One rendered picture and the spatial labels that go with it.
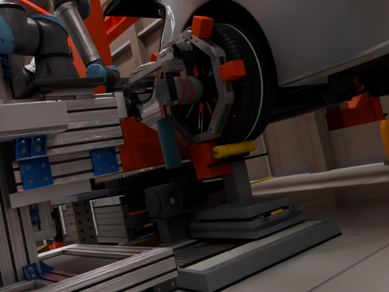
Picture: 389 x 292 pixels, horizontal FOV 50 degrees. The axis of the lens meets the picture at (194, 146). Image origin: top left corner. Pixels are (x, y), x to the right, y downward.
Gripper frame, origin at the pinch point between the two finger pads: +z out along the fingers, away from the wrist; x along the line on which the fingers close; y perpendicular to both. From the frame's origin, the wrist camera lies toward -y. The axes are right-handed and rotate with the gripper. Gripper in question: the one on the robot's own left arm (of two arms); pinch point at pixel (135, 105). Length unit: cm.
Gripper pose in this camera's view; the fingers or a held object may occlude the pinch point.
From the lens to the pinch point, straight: 214.9
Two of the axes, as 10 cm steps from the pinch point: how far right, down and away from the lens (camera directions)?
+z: 1.4, 0.2, 9.9
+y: 2.1, 9.8, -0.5
